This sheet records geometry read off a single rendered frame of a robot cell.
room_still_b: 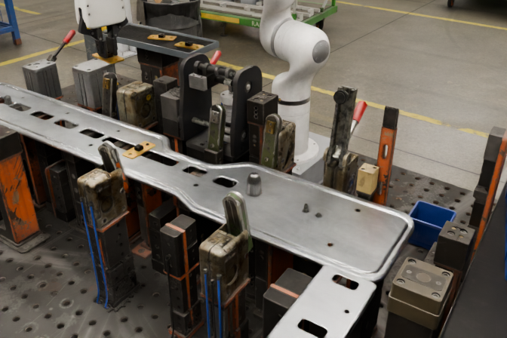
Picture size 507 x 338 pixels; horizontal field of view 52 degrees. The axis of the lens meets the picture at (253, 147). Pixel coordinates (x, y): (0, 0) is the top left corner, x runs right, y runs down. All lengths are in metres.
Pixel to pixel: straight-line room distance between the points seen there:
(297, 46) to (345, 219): 0.58
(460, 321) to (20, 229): 1.14
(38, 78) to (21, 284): 0.66
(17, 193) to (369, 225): 0.92
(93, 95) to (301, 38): 0.62
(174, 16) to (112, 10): 2.84
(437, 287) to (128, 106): 0.95
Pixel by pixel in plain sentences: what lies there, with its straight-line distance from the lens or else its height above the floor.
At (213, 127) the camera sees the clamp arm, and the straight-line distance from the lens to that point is 1.30.
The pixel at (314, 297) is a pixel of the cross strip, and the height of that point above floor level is 1.00.
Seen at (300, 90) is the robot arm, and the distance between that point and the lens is 1.55.
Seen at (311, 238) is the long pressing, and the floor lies 1.00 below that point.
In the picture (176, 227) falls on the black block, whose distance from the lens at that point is 1.05.
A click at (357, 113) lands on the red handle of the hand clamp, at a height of 1.13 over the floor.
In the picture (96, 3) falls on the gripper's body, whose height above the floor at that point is 1.36.
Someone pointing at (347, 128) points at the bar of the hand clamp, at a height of 1.13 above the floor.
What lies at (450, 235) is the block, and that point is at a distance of 0.95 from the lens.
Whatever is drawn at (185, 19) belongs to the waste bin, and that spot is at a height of 0.58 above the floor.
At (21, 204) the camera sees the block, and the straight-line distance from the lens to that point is 1.53.
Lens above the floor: 1.62
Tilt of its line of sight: 29 degrees down
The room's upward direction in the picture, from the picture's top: straight up
